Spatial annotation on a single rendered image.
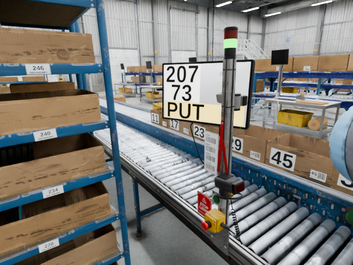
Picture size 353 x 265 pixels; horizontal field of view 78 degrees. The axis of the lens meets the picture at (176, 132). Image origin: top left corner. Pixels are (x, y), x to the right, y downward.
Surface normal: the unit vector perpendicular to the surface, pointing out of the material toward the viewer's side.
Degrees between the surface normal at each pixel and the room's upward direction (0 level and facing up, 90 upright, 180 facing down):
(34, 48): 92
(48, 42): 91
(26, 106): 90
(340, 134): 74
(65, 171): 91
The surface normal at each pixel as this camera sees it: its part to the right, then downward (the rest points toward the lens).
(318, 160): -0.81, 0.18
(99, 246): 0.60, 0.22
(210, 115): -0.57, 0.18
